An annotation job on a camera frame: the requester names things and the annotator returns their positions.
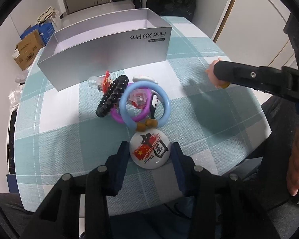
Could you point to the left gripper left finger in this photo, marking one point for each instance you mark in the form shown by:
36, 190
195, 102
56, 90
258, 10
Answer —
116, 168

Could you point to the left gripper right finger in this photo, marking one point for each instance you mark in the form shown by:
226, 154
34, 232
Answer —
188, 178

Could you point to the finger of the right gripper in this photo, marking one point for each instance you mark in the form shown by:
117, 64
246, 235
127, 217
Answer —
258, 78

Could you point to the white China flag badge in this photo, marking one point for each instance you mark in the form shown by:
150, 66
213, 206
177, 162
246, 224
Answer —
150, 149

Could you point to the pink pig figurine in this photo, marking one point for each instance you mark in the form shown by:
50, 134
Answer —
212, 77

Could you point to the clear red charm keychain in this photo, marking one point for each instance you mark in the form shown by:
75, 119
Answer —
101, 83

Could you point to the silver phone box lid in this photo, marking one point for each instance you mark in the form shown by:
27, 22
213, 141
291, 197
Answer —
109, 42

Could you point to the brown cardboard box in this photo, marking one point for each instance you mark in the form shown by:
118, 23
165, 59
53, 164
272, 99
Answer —
27, 49

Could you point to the blue cardboard box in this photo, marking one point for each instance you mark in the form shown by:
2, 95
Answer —
45, 31

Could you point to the cream tote bag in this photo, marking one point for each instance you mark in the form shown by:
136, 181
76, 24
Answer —
50, 15

